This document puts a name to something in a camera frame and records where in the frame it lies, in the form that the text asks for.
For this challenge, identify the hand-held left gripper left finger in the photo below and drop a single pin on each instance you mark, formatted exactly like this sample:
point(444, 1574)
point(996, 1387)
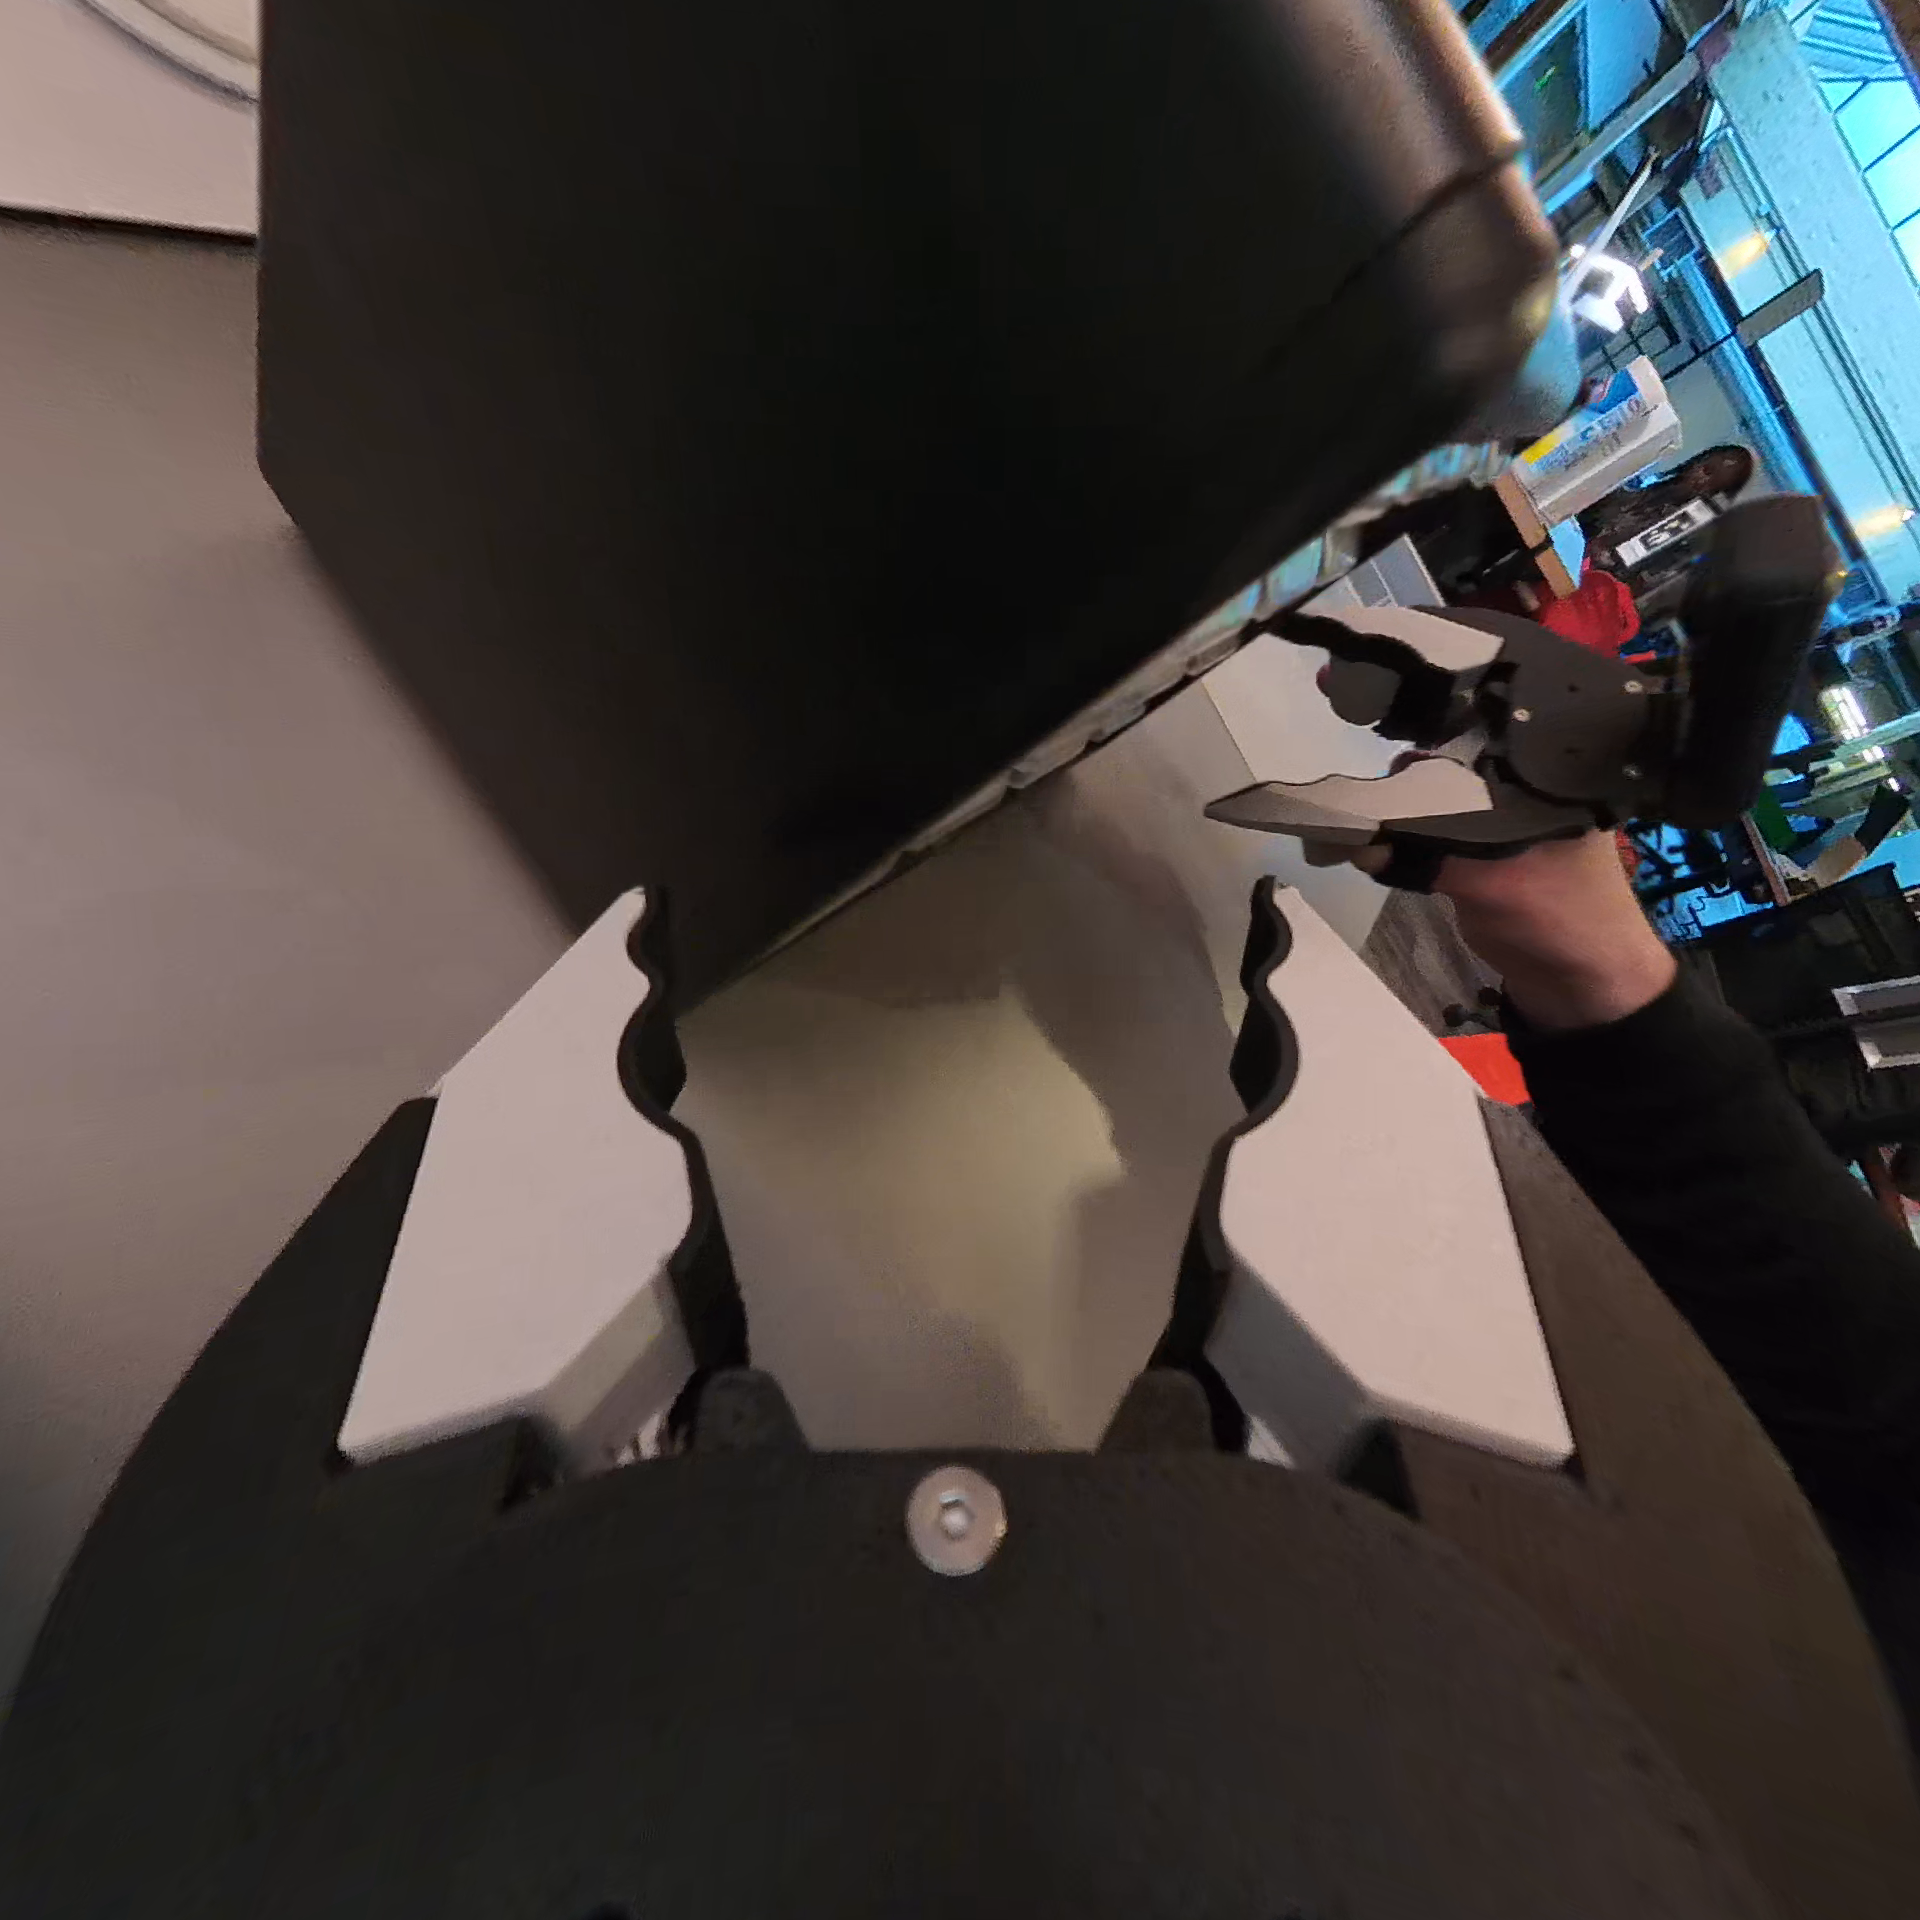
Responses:
point(523, 1200)

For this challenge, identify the white cardboard box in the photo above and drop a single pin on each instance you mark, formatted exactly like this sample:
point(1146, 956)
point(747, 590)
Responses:
point(1614, 437)

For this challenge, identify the orange traffic cone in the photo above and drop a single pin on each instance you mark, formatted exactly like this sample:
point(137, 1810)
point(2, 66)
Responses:
point(1493, 1070)

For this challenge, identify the black drawer cabinet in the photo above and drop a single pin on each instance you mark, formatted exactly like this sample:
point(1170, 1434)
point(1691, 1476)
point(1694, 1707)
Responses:
point(823, 453)

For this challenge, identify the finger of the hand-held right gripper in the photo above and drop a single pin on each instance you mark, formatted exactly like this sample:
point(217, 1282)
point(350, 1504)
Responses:
point(1349, 803)
point(1442, 640)

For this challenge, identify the red orange bin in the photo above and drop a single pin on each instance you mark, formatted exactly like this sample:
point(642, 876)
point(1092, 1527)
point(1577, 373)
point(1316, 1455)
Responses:
point(1595, 612)

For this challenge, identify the person's right hand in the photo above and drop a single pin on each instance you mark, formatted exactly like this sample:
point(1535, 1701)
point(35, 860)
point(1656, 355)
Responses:
point(1558, 933)

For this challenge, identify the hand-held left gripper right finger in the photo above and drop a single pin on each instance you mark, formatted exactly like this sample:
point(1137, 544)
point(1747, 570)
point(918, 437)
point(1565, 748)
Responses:
point(1380, 1228)

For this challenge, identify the person's right forearm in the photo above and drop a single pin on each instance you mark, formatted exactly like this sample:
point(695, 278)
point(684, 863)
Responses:
point(1727, 1200)

